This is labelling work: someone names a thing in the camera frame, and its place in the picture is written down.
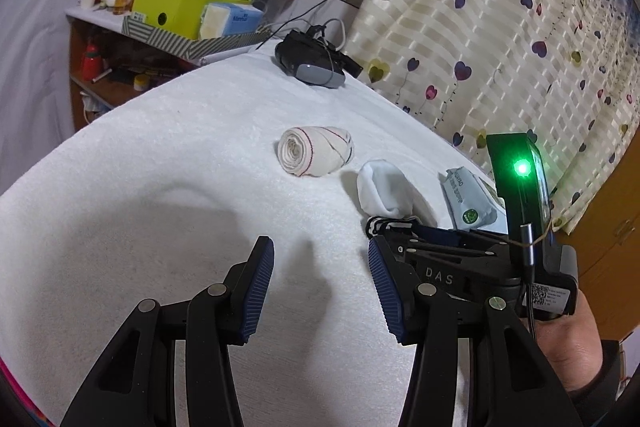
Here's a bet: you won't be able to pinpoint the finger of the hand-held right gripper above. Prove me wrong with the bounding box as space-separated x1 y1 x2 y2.
380 224 473 251

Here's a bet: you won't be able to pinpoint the grey striped box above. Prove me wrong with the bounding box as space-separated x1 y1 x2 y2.
121 16 273 60

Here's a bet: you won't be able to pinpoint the person's right hand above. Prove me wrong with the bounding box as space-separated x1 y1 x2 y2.
520 292 603 393

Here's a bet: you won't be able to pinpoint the white towel red stripes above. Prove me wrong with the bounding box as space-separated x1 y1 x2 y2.
278 124 355 178

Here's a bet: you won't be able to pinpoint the black white striped cloth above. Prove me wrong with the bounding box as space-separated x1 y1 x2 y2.
366 215 421 239

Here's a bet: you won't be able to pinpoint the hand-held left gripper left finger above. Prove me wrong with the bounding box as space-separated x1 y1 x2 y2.
60 235 276 427

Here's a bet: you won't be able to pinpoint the black grey headset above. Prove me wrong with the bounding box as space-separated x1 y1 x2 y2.
274 29 363 90

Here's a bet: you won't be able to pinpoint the person's right forearm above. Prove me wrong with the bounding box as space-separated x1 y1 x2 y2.
570 339 640 427

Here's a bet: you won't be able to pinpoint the pale blue wet wipes pack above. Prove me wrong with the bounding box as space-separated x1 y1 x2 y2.
439 167 507 230

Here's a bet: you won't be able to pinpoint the blue white tissue pack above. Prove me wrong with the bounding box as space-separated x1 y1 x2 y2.
199 2 265 40

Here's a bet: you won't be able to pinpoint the black cable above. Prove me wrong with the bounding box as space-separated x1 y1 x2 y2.
250 0 366 52

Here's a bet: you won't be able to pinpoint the light grey sock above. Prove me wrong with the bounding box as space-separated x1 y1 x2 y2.
356 159 415 219

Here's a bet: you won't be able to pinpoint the brown wooden wardrobe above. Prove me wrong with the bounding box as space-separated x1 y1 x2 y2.
565 147 640 348

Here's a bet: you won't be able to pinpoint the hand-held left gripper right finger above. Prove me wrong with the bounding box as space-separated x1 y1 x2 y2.
367 238 571 427

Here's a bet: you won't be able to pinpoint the lime green cardboard box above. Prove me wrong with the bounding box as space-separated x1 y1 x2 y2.
131 0 216 40

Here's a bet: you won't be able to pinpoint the wooden shelf unit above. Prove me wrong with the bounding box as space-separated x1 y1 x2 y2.
65 4 211 132

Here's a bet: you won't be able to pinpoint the red bottle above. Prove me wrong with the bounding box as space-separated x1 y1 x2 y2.
82 42 103 80

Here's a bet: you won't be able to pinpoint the cream curtain with hearts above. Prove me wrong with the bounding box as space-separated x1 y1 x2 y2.
345 0 640 233

